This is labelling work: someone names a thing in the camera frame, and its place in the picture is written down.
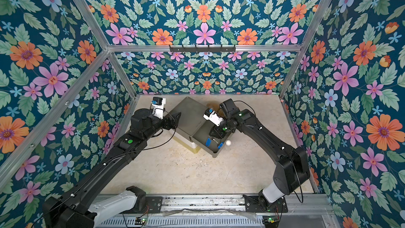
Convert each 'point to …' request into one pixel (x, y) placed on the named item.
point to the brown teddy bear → (214, 105)
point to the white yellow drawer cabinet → (187, 141)
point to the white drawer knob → (228, 142)
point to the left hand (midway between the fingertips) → (173, 110)
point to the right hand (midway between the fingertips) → (213, 129)
